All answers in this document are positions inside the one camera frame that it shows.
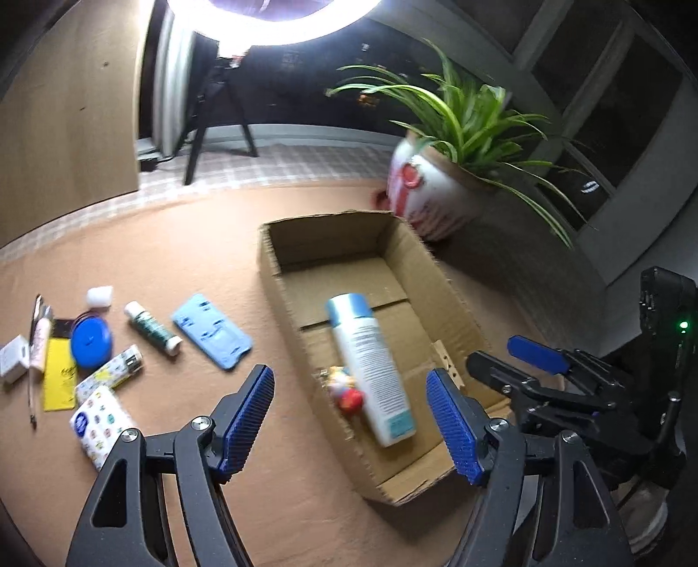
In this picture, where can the pale pink tube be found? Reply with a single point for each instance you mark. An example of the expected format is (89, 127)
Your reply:
(41, 343)

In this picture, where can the small white cube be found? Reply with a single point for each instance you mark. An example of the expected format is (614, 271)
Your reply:
(100, 297)

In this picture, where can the patterned lighter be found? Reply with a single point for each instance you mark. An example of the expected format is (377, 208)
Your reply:
(114, 370)

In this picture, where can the grey window frame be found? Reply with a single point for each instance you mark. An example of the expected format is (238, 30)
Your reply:
(627, 212)

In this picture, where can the small red yellow toy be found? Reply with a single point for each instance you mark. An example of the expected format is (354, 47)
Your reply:
(346, 392)

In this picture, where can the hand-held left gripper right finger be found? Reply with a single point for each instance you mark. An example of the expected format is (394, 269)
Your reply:
(455, 422)

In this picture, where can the green spider plant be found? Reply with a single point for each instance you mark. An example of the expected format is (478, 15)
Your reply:
(474, 125)

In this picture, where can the white spray bottle blue cap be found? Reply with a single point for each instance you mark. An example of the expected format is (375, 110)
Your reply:
(371, 360)

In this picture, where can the blue round tin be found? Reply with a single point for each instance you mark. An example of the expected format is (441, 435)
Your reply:
(91, 343)

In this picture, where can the green and white tube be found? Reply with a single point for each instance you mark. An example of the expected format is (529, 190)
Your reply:
(152, 330)

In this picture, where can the white and red plant pot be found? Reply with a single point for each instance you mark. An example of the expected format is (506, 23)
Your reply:
(431, 191)

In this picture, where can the white curtain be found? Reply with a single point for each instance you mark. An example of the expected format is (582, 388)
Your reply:
(174, 82)

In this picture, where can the patterned tissue packet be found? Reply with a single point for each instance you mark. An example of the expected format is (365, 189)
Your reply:
(101, 425)

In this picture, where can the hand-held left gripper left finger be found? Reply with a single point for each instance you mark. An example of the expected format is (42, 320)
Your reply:
(248, 414)

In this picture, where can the slim pen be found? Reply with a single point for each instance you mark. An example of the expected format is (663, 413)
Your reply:
(31, 381)

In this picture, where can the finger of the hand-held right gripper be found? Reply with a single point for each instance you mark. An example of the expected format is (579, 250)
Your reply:
(507, 379)
(537, 354)

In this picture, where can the wooden board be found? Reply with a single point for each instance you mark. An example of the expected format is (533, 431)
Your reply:
(71, 120)

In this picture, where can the cardboard box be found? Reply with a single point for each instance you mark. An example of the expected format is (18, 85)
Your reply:
(327, 272)

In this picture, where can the blue plastic phone stand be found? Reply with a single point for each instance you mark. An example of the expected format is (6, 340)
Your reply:
(210, 330)

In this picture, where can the yellow and black tag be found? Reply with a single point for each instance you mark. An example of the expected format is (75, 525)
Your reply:
(59, 376)

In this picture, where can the black power strip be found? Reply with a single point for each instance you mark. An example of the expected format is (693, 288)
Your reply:
(148, 155)

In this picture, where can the small white box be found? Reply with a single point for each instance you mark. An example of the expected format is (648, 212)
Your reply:
(13, 357)

